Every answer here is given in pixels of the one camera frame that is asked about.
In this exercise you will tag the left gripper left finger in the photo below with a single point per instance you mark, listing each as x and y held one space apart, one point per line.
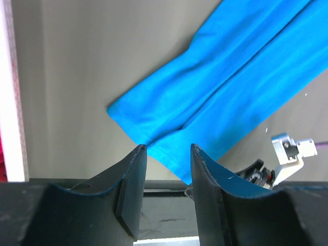
103 210

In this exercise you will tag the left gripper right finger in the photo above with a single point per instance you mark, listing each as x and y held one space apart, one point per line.
233 211

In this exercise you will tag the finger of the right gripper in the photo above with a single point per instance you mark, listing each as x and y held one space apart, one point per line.
256 166

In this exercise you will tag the blue t shirt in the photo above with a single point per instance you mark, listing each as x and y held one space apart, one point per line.
242 65

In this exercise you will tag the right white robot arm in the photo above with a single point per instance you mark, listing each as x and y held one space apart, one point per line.
290 155

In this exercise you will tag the magenta t shirt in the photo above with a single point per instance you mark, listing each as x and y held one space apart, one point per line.
3 176

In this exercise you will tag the white plastic laundry basket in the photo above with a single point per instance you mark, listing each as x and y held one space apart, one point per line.
12 125

